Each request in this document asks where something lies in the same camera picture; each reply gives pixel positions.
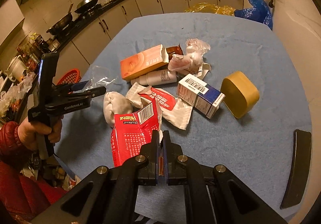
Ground clear plastic wrapper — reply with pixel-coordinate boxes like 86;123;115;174
84;65;118;92

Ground red snack bag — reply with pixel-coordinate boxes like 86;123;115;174
111;99;162;167

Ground orange cardboard box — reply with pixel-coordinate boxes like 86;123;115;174
120;44;169;81

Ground red white paper wrapper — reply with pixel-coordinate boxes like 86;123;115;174
125;83;193;130

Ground white plastic bottle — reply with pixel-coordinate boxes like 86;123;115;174
131;69;177;86

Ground blue white medicine box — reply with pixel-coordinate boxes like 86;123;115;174
177;74;225;119

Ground yellow rounded tin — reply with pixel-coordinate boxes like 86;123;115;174
220;71;260;119

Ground brown foil wrapper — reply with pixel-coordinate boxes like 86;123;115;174
166;45;183;61

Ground pink white plastic bag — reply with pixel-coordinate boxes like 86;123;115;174
168;38;211;80

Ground person's left hand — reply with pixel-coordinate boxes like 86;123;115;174
17;116;64;150

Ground red plastic basket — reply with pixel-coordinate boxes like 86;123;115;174
57;68;81;85

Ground white plastic bags on counter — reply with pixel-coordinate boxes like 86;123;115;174
0;72;35;121

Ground white electric kettle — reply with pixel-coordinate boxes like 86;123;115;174
4;55;28;83

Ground lidded steel wok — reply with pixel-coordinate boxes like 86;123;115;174
75;0;98;14

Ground black curved strip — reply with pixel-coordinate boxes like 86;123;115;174
280;129;312;209

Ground yellow plastic bag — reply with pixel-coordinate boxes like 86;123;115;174
185;2;236;16

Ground blue plastic bag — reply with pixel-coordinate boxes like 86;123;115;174
234;0;273;30

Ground black wok with handle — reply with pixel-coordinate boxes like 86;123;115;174
46;3;73;36

